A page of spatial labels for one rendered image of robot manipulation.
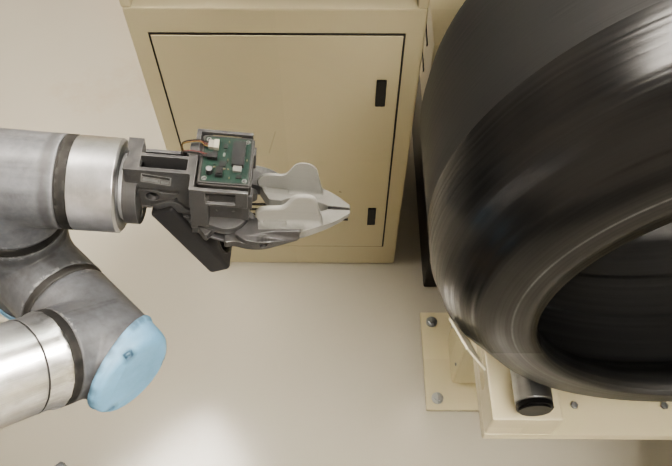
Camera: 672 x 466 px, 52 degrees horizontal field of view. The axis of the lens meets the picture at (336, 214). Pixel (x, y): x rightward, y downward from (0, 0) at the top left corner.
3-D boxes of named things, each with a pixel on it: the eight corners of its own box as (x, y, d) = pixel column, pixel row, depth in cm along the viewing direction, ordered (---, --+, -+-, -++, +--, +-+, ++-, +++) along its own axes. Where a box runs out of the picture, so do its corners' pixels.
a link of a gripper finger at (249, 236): (299, 244, 66) (205, 237, 65) (298, 252, 67) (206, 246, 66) (301, 203, 69) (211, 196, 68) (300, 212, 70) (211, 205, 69)
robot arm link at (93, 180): (77, 247, 67) (97, 168, 72) (129, 251, 67) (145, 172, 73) (58, 193, 59) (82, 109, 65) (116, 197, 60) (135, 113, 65)
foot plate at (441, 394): (419, 313, 189) (420, 310, 187) (518, 314, 189) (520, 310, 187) (426, 411, 174) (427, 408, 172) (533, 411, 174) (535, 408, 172)
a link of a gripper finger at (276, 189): (356, 182, 65) (257, 174, 64) (347, 217, 70) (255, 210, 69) (356, 156, 67) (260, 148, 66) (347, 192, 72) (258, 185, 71)
